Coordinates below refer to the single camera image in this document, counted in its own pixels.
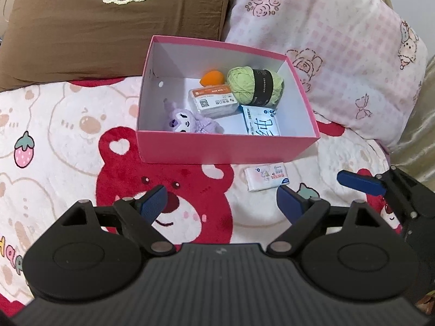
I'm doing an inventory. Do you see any blue wet wipes pack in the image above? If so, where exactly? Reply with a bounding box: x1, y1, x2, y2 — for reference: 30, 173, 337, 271
241, 105, 280, 136

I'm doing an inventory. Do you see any green yarn ball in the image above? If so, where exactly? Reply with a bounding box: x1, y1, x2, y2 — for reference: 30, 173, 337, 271
226, 66, 284, 108

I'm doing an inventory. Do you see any purple plush toy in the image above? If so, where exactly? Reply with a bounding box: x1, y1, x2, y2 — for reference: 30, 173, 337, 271
164, 99, 224, 134

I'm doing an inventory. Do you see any clear plastic box orange label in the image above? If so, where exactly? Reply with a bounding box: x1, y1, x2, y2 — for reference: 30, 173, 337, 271
189, 85, 239, 118

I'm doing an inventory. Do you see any pink cardboard box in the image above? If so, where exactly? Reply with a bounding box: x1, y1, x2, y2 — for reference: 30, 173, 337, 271
136, 35, 320, 164

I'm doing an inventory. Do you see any orange makeup sponge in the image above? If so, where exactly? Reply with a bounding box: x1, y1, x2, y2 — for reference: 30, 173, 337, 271
200, 70, 225, 87

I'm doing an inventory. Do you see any small white tissue pack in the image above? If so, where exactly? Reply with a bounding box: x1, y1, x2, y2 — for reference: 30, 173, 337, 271
244, 163, 289, 192

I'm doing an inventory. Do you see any white red bear blanket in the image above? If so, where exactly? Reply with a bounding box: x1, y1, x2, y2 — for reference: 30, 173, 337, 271
0, 76, 406, 316

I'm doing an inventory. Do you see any brown embroidered pillow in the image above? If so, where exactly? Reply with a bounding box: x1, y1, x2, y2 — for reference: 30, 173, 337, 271
1, 0, 229, 90

